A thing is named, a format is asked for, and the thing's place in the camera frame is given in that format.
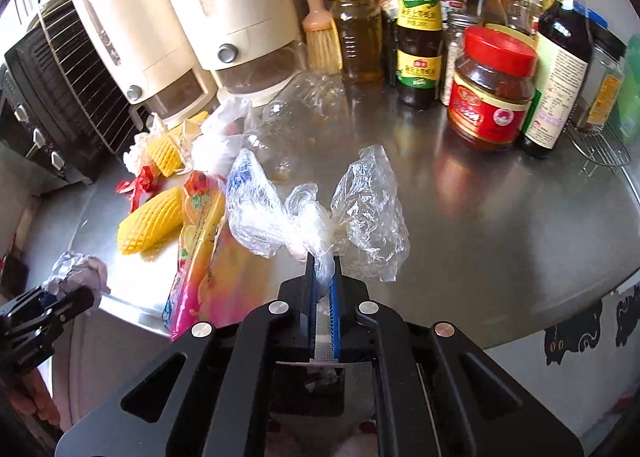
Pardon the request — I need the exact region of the metal wire rack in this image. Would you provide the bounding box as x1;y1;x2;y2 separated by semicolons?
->
37;0;151;155

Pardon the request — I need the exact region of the chrome wire basket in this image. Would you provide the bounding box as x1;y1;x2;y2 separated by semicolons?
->
565;100;632;179

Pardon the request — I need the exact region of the crushed clear plastic bottle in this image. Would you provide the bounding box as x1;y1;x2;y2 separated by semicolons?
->
240;72;351;183

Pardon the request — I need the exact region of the black toaster oven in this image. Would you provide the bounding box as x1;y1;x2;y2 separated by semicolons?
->
0;24;131;185

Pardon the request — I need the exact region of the red lid sauce jar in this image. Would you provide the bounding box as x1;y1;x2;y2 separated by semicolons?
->
446;26;538;152

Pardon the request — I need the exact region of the blue print clear plastic bag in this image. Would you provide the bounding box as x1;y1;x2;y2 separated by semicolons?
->
225;148;293;258

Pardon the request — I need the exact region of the red candy wrapper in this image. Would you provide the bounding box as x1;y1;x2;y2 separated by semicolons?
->
116;166;162;214

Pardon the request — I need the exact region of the pink orange snack packet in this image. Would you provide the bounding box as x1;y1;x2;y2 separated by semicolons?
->
164;171;236;343

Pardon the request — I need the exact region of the person's left hand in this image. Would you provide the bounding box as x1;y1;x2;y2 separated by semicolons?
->
7;369;53;438

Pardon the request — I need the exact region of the black lid spice jar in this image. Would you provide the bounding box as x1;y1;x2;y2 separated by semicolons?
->
575;23;627;134

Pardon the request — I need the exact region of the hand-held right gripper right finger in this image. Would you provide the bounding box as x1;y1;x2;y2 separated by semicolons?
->
331;259;584;457

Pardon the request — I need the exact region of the black cat sticker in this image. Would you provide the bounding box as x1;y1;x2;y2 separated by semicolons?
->
542;299;603;353
615;282;640;343

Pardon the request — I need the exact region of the green plastic bottle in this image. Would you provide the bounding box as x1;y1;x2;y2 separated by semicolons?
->
617;34;640;123

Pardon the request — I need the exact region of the beige handle brush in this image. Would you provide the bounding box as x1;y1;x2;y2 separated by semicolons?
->
292;0;345;75

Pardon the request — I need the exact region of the white plastic bag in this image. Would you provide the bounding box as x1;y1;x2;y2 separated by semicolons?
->
200;97;253;175

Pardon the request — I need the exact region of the yellow lid amber jar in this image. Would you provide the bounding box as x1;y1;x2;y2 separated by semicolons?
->
327;0;385;84

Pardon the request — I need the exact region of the steel lid spice jar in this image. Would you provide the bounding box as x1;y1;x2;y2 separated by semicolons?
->
441;12;481;107

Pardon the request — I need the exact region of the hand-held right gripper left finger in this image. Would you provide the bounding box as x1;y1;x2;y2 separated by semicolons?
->
60;256;318;457

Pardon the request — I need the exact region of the green cap dark sauce bottle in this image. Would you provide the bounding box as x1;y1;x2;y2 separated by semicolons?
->
521;0;594;159

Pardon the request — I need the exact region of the green label sauce bottle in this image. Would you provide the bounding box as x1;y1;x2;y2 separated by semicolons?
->
396;0;445;107

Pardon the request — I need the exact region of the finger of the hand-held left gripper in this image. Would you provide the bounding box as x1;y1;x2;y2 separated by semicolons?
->
0;285;53;327
35;285;96;338

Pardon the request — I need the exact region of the yellow corn cob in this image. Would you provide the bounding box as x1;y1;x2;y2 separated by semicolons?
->
145;110;211;177

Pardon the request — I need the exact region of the clear plastic wrapper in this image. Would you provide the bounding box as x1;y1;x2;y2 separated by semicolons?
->
50;249;112;298

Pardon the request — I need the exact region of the white foam fruit net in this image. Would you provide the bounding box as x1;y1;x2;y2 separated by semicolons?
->
122;114;166;173

